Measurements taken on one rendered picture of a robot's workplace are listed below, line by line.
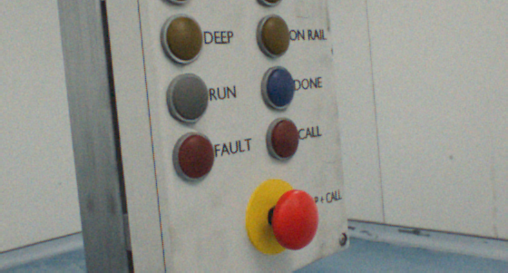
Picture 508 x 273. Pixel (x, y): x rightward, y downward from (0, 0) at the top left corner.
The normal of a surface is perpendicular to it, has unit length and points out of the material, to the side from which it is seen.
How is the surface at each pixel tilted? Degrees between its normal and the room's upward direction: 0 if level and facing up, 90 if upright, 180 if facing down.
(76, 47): 90
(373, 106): 90
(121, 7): 90
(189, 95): 89
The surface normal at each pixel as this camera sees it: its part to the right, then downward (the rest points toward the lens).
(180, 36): 0.62, -0.02
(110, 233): -0.75, 0.11
